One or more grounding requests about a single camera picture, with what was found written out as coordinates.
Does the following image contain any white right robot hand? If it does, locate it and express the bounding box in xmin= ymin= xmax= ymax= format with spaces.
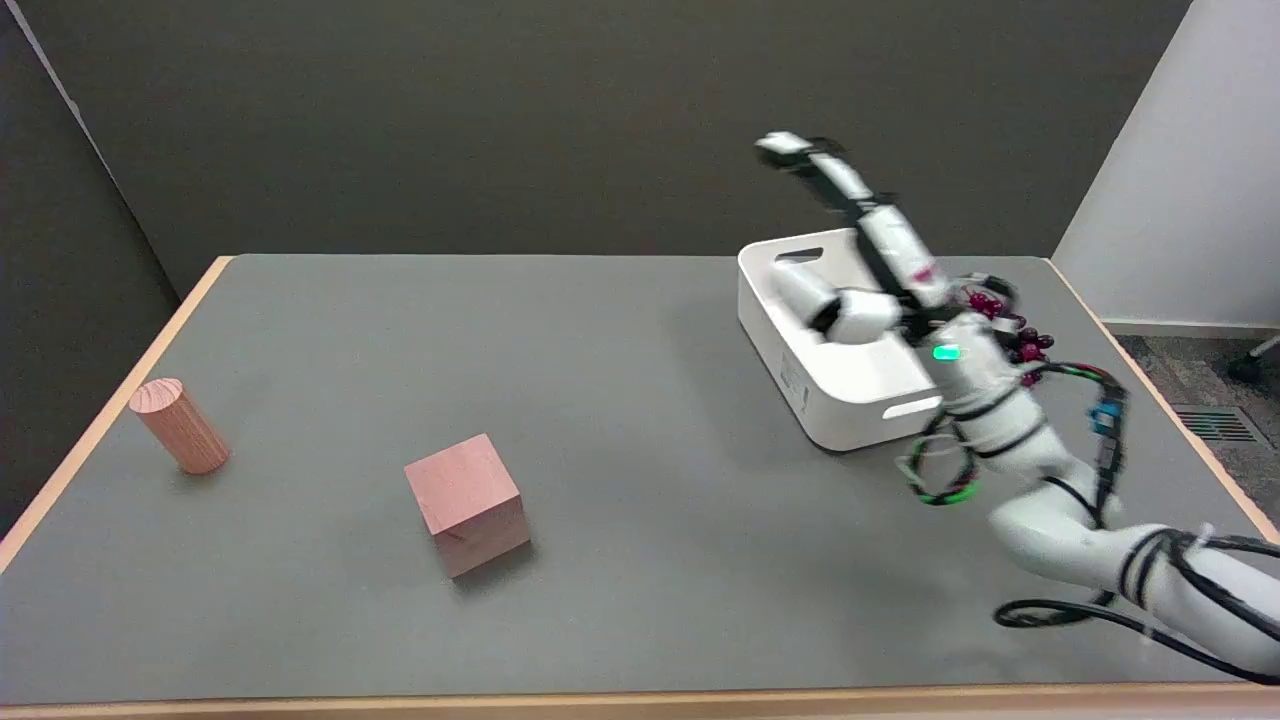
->
xmin=753 ymin=131 xmax=1013 ymax=375

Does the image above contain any wooden cube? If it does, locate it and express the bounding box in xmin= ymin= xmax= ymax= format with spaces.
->
xmin=404 ymin=433 xmax=532 ymax=580

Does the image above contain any white plastic bin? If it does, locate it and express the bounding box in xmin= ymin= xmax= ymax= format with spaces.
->
xmin=737 ymin=228 xmax=951 ymax=453

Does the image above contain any floor vent grille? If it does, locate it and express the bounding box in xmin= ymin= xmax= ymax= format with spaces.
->
xmin=1171 ymin=404 xmax=1260 ymax=445

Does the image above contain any black chair caster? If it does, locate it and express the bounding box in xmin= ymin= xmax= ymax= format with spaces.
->
xmin=1227 ymin=336 xmax=1280 ymax=385

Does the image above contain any wooden cylinder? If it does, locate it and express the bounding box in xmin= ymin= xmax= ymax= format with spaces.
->
xmin=129 ymin=378 xmax=232 ymax=476

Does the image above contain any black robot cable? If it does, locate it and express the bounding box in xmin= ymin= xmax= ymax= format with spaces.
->
xmin=992 ymin=360 xmax=1280 ymax=687

